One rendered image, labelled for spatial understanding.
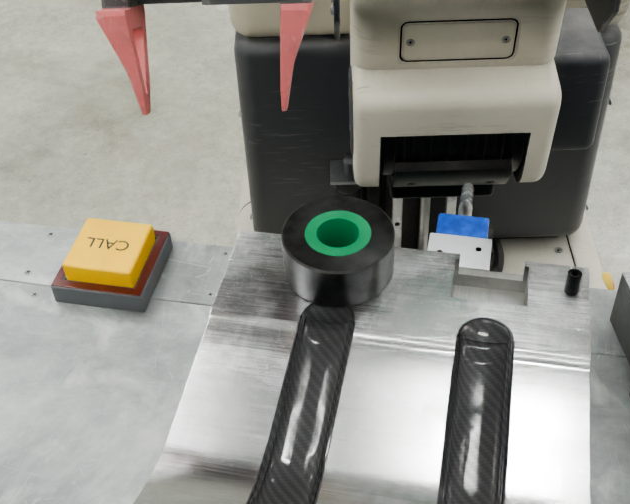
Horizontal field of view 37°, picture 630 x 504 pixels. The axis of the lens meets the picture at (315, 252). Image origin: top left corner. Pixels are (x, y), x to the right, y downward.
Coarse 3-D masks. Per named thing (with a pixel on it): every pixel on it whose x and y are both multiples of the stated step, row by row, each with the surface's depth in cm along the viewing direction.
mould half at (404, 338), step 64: (256, 256) 70; (448, 256) 69; (256, 320) 66; (384, 320) 65; (448, 320) 65; (512, 320) 65; (576, 320) 64; (192, 384) 62; (256, 384) 62; (384, 384) 62; (448, 384) 61; (512, 384) 61; (576, 384) 61; (192, 448) 59; (256, 448) 59; (384, 448) 58; (512, 448) 58; (576, 448) 58
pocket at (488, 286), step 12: (456, 264) 69; (456, 276) 70; (468, 276) 70; (480, 276) 70; (492, 276) 70; (504, 276) 70; (516, 276) 70; (528, 276) 68; (456, 288) 71; (468, 288) 71; (480, 288) 71; (492, 288) 70; (504, 288) 70; (516, 288) 70; (480, 300) 70; (492, 300) 70; (504, 300) 70; (516, 300) 70
